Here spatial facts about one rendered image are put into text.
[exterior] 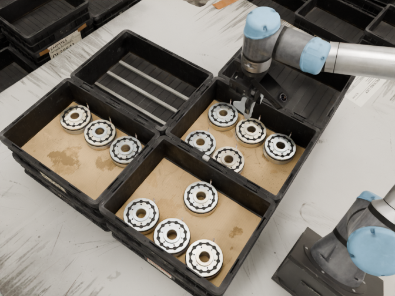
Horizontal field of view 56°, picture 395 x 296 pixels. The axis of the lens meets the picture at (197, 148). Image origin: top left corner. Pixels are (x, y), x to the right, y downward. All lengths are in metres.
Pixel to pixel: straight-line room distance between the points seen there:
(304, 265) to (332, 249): 0.09
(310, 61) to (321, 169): 0.66
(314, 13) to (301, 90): 1.18
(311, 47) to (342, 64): 0.15
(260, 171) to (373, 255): 0.47
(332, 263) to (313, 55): 0.53
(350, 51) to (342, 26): 1.57
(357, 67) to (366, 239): 0.39
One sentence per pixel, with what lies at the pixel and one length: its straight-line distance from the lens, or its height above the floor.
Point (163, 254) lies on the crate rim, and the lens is 0.99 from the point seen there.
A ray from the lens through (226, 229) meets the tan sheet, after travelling 1.12.
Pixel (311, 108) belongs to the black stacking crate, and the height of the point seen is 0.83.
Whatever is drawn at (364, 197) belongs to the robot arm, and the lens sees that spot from 1.04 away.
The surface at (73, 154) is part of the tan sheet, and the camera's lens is 1.28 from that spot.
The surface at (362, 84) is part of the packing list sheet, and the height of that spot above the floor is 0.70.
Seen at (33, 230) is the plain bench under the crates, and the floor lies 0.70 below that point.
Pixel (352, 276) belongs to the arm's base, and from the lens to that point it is 1.08.
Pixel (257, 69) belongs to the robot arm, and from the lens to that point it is 0.94.
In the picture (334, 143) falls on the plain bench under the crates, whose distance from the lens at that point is 1.52.
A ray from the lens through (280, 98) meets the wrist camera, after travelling 0.99.
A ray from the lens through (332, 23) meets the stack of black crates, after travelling 2.55.
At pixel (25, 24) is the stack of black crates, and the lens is 2.33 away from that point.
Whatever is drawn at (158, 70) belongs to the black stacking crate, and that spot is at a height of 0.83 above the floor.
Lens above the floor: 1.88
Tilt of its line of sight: 58 degrees down
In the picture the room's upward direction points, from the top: 4 degrees clockwise
